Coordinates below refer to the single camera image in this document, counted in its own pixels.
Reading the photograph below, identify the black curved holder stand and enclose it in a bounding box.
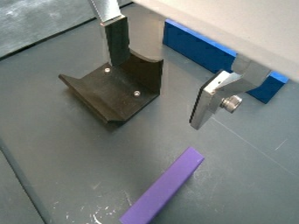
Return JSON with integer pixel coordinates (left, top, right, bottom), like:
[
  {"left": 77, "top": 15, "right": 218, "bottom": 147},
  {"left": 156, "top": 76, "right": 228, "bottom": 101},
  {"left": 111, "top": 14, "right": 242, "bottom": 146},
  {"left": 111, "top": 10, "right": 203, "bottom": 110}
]
[{"left": 59, "top": 52, "right": 164, "bottom": 123}]

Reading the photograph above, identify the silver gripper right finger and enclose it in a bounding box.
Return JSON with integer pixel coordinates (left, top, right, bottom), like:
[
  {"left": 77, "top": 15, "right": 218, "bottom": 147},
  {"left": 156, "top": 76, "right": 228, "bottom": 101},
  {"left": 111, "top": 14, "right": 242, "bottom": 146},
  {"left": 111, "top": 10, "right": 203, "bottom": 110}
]
[{"left": 190, "top": 54, "right": 271, "bottom": 130}]

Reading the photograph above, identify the blue shape-sorting board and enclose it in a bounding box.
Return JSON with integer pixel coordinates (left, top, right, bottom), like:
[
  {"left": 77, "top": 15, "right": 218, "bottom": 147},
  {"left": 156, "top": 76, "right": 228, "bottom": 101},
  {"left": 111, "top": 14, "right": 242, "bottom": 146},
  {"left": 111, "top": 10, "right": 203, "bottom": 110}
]
[{"left": 163, "top": 18, "right": 288, "bottom": 103}]

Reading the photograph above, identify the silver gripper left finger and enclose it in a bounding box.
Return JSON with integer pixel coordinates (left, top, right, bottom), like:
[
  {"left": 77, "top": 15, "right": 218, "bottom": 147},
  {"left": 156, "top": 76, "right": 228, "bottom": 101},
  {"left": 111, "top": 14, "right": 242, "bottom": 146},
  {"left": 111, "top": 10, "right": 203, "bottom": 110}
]
[{"left": 88, "top": 0, "right": 130, "bottom": 67}]

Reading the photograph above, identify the purple double-square peg object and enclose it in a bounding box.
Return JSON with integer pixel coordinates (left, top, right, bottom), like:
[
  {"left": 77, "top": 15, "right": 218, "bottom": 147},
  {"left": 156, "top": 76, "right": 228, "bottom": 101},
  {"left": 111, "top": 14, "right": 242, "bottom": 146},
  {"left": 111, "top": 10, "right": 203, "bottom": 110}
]
[{"left": 119, "top": 147, "right": 204, "bottom": 224}]

